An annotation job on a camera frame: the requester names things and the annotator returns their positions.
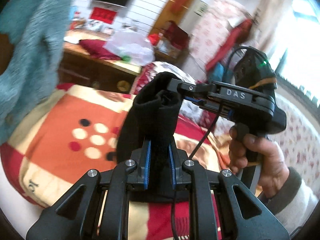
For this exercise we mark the teal fluffy towel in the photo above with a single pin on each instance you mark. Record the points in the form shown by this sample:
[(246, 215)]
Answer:
[(32, 42)]

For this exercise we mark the red hanging garment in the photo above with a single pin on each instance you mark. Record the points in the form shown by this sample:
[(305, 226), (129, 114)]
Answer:
[(231, 42)]

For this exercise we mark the wooden door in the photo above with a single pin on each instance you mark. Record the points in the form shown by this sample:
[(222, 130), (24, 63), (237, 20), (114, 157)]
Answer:
[(167, 10)]

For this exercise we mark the pink floral curtain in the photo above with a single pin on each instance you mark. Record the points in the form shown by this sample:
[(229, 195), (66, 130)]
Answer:
[(212, 22)]

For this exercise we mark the bright window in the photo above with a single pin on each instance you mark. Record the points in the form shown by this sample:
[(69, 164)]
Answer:
[(300, 42)]

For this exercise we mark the dark red cloth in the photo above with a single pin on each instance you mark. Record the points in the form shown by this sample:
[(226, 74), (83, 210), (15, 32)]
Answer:
[(100, 48)]

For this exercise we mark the red cloth covered chair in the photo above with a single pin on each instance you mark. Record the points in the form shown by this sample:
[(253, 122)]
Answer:
[(175, 36)]

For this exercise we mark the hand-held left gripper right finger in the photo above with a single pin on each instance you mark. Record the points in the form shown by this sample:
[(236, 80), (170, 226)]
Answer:
[(172, 166)]

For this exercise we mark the white plastic bag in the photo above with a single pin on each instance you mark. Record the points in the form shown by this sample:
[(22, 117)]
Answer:
[(130, 45)]

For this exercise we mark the maroon white patterned pillow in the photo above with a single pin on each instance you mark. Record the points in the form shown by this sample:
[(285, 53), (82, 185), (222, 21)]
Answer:
[(160, 67)]

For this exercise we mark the person's right hand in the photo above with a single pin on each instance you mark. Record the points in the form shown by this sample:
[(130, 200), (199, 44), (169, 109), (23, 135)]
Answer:
[(270, 160)]

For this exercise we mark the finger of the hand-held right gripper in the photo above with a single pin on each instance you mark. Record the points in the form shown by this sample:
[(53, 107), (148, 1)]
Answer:
[(212, 105), (185, 87)]

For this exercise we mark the teal bag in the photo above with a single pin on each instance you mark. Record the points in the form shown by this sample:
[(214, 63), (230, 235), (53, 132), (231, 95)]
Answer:
[(217, 71)]

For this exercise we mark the wooden cabinet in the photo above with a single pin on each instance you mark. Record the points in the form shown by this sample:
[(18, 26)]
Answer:
[(95, 72)]

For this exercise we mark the red orange checked blanket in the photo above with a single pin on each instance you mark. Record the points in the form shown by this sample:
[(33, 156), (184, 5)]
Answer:
[(57, 120)]

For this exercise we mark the person's right forearm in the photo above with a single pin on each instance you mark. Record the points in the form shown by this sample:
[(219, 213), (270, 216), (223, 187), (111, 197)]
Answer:
[(300, 197)]

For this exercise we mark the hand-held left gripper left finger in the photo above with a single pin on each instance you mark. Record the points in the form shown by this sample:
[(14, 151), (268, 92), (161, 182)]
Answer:
[(147, 166)]

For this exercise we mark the red paper wall poster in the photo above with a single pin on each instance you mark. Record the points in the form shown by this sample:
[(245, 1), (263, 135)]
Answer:
[(103, 15)]

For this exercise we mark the black pants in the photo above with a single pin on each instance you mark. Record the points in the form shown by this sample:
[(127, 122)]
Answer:
[(150, 115)]

